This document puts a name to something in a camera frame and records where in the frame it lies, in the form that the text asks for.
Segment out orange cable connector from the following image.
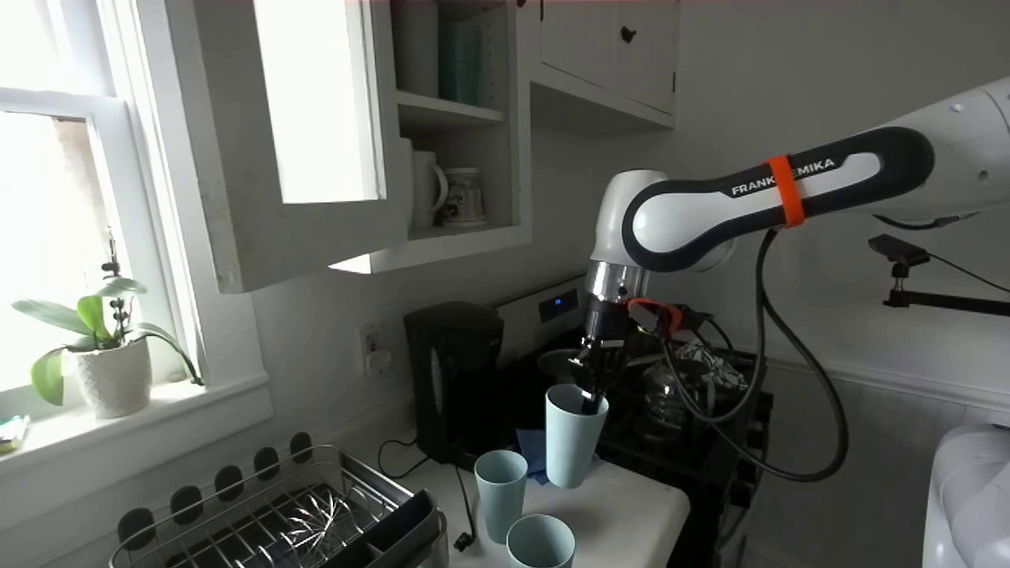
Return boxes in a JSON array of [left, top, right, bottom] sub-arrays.
[[626, 295, 689, 334]]

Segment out black power cord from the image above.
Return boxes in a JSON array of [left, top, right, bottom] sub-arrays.
[[376, 434, 478, 555]]

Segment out black coffee maker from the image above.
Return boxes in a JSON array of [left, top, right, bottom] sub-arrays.
[[404, 300, 509, 468]]

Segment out white wall outlet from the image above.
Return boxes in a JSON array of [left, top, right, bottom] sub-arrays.
[[356, 321, 393, 377]]

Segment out stacked teal tumblers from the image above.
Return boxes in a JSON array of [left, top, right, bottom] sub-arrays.
[[440, 10, 487, 106]]

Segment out grey-blue plastic cup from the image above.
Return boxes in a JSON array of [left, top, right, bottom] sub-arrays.
[[542, 383, 612, 491], [502, 510, 579, 568], [469, 449, 529, 546]]

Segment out short-handled steel saucepan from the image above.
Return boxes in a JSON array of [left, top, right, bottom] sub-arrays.
[[534, 343, 591, 395]]

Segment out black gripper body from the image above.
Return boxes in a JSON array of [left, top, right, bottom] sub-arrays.
[[579, 295, 637, 366]]

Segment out orange strap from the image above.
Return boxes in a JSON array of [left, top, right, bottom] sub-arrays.
[[768, 153, 812, 230]]

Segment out stainless and black stove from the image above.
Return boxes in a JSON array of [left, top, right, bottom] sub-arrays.
[[491, 266, 776, 568]]

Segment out plain white mug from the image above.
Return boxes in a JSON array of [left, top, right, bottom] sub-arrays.
[[408, 148, 451, 232]]

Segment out open white cabinet door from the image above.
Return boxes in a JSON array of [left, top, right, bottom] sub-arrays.
[[166, 0, 414, 295]]

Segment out stacked white tumblers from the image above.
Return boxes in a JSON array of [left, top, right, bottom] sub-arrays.
[[391, 0, 442, 100]]

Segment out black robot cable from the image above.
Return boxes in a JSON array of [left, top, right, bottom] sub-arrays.
[[657, 230, 852, 485]]

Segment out white window frame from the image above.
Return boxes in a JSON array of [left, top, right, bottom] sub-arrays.
[[0, 0, 278, 499]]

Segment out metal dish rack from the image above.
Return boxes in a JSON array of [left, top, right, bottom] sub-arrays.
[[106, 427, 451, 568]]

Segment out white wall cabinet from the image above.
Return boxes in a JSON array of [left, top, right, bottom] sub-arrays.
[[166, 0, 680, 295]]

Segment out patterned white mug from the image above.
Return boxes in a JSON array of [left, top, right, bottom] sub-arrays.
[[434, 164, 488, 232]]

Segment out orchid in white pot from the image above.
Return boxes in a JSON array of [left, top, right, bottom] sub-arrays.
[[8, 237, 206, 424]]

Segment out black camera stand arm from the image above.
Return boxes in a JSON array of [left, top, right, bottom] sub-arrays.
[[866, 230, 1010, 317]]

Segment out cabinet door with heart cutout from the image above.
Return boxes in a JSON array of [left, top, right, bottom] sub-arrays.
[[534, 0, 680, 120]]

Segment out small dish on windowsill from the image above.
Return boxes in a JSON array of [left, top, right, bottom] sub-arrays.
[[0, 410, 34, 458]]

